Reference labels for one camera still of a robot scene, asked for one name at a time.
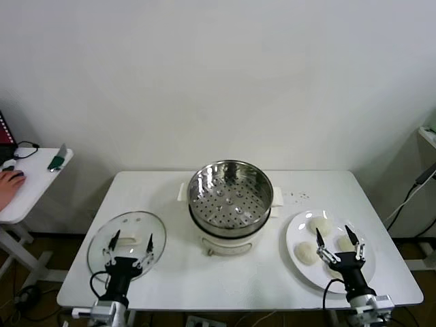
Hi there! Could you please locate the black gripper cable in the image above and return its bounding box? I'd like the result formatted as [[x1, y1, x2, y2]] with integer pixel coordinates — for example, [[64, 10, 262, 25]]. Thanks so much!
[[322, 278, 348, 309], [89, 270, 110, 300]]

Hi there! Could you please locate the white shelf board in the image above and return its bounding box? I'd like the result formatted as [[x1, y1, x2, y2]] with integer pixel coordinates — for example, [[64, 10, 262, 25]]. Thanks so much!
[[418, 125, 436, 151]]

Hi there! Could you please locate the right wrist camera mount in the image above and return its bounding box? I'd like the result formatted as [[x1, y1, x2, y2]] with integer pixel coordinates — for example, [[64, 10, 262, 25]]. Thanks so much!
[[371, 294, 396, 313]]

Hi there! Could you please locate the black laptop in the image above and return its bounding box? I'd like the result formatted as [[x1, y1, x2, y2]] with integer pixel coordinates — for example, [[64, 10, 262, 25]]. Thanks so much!
[[0, 110, 18, 164]]

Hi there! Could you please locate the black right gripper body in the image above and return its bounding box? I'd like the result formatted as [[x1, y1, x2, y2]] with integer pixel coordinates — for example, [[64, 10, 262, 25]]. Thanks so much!
[[332, 251, 372, 298]]

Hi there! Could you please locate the person's bare hand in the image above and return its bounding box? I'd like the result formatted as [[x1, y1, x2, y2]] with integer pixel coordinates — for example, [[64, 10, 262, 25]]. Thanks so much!
[[0, 169, 27, 212]]

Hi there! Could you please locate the white side table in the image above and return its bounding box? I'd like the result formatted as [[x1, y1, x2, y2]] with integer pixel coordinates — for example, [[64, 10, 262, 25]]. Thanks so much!
[[0, 146, 74, 283]]

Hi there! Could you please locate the white floor power strip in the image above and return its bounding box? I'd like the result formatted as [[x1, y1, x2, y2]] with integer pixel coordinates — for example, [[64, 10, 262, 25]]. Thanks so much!
[[13, 285, 42, 307]]

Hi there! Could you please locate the glass lid with white handle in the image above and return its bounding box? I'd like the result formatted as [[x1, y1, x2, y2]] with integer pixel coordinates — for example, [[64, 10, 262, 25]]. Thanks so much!
[[87, 211, 168, 283]]

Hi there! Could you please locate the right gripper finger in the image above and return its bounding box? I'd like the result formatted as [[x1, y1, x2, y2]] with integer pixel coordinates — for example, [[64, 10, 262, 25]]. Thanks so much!
[[344, 223, 367, 262], [315, 227, 340, 265]]

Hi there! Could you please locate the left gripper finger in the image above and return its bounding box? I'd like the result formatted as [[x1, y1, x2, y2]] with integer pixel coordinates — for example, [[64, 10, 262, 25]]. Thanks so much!
[[135, 233, 154, 270], [103, 229, 121, 267]]

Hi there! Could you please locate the black power adapter cable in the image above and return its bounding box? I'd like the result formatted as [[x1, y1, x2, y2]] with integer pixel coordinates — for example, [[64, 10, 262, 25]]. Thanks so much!
[[386, 163, 436, 239]]

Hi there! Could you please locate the grey floor power strip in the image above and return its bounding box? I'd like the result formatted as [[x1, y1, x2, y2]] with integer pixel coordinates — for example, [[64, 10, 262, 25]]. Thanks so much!
[[185, 315, 219, 327]]

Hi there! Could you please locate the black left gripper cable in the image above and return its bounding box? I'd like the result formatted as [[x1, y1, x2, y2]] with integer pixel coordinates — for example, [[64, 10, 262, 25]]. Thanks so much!
[[89, 270, 110, 300]]

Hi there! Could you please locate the white round plate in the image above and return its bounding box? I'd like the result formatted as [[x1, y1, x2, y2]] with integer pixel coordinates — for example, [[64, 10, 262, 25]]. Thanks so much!
[[285, 209, 377, 294]]

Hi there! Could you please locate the white steamed baozi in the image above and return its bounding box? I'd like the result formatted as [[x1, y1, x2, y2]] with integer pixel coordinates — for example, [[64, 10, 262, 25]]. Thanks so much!
[[294, 240, 320, 266], [337, 234, 355, 251], [325, 262, 343, 279], [308, 216, 333, 238]]

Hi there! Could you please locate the thin black looped cable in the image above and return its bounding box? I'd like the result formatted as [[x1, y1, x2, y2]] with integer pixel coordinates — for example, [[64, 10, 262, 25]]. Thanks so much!
[[13, 140, 41, 159]]

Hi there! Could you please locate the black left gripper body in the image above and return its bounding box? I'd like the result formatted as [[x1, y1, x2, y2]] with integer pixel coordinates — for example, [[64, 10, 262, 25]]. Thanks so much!
[[102, 258, 142, 302]]

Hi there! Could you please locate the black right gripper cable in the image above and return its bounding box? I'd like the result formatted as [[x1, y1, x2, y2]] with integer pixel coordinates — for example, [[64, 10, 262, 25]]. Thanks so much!
[[322, 278, 348, 309]]

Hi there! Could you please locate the green handled knife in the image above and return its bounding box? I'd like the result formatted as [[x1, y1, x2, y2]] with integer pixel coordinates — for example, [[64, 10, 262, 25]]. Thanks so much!
[[46, 142, 67, 172]]

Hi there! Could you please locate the white floor frame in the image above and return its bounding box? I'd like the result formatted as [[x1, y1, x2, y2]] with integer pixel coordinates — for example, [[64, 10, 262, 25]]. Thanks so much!
[[405, 241, 436, 272]]

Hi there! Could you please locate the perforated steel steamer basket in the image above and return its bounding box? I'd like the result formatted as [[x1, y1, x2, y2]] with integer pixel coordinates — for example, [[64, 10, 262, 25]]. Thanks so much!
[[178, 159, 285, 239]]

